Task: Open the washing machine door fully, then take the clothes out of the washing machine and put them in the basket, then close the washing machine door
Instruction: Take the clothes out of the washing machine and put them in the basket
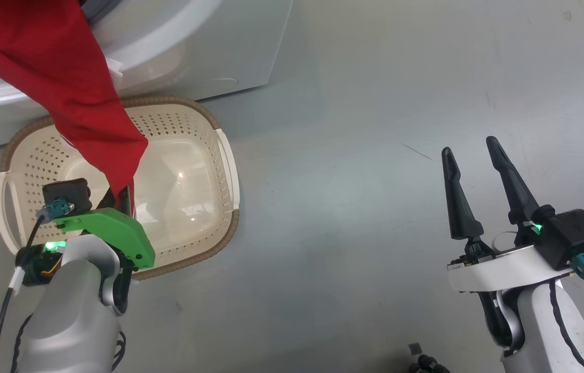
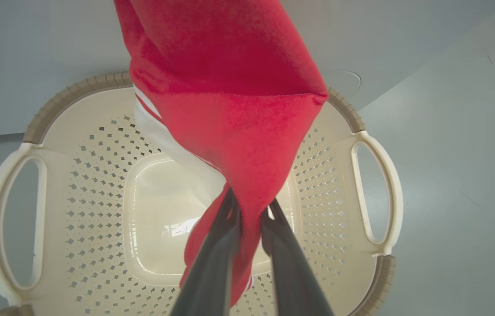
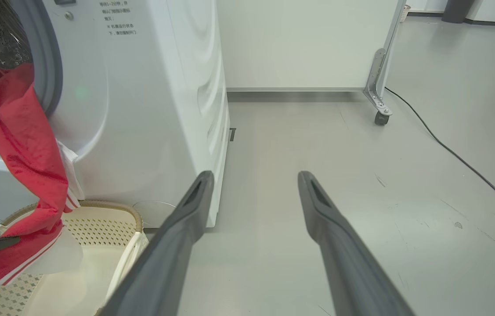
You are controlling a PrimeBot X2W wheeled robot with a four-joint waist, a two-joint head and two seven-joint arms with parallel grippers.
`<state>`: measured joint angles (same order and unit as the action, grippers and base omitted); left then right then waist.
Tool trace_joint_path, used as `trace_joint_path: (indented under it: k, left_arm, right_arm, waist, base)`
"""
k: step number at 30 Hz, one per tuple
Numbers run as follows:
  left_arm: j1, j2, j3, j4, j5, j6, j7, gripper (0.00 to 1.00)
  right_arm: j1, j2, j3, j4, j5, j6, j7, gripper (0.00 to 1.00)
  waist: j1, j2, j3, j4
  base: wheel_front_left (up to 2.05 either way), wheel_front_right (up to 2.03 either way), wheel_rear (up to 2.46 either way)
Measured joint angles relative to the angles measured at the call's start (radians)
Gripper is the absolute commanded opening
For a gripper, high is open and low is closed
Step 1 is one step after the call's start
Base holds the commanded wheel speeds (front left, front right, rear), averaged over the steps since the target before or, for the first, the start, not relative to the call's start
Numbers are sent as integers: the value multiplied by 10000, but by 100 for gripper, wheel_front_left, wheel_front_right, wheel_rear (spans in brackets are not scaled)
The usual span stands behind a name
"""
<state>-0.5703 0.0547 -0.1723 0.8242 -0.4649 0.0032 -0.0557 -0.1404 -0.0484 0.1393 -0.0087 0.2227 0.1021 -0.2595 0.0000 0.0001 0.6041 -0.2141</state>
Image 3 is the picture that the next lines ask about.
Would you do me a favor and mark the black floor cable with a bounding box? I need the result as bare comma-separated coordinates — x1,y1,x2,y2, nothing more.
386,87,495,219

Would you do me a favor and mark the grey metal partition leg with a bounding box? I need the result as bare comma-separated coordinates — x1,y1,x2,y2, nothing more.
364,0,407,115

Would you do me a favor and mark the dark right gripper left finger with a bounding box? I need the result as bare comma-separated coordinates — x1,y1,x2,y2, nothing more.
98,170,215,316

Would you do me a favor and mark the white front-load washing machine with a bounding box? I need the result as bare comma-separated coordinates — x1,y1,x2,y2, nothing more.
0,0,230,229

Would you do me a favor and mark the red garment with white stripes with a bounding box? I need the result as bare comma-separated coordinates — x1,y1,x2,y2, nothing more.
0,63,85,287

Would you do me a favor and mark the grey rubber door gasket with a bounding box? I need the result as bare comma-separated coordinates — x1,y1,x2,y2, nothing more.
0,0,63,130

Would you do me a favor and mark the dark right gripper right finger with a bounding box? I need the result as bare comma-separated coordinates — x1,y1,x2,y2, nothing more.
298,170,415,316

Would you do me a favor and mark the white partition panel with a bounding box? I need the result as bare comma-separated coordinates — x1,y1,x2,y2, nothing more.
217,0,406,93

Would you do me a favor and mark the dark grey column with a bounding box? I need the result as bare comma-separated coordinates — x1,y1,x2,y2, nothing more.
441,0,476,23

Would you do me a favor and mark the cream laundry basket brown rim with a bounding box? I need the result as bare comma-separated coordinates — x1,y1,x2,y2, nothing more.
0,200,149,316

